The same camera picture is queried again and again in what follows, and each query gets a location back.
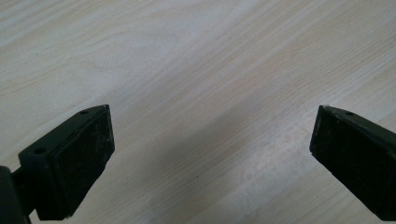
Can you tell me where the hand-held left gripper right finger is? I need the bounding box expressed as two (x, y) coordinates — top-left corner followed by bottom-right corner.
(309, 105), (396, 222)

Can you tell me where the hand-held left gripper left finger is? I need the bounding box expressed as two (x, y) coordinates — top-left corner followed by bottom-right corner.
(12, 104), (116, 221)

